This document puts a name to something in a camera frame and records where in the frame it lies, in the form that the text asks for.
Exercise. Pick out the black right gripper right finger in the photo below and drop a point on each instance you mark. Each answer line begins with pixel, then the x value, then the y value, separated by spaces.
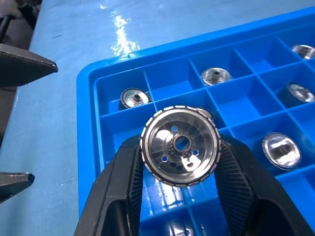
pixel 248 186

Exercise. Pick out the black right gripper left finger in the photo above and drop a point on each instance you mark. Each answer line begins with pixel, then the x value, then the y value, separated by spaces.
pixel 118 186

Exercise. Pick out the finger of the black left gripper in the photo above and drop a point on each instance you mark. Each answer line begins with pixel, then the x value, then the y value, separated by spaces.
pixel 22 68
pixel 12 183

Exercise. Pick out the blue compartment tray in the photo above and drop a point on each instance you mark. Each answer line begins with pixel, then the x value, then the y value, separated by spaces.
pixel 246 108

